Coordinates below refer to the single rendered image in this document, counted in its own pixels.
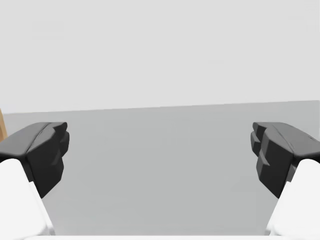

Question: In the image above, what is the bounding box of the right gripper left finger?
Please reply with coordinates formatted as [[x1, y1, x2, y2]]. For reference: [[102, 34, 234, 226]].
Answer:
[[0, 121, 70, 237]]

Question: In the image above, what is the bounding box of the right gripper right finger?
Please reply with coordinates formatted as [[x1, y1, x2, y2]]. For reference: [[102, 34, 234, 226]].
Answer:
[[250, 121, 320, 237]]

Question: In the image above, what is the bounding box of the tall board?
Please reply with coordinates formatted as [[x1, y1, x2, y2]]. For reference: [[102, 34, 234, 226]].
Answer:
[[0, 108, 8, 143]]

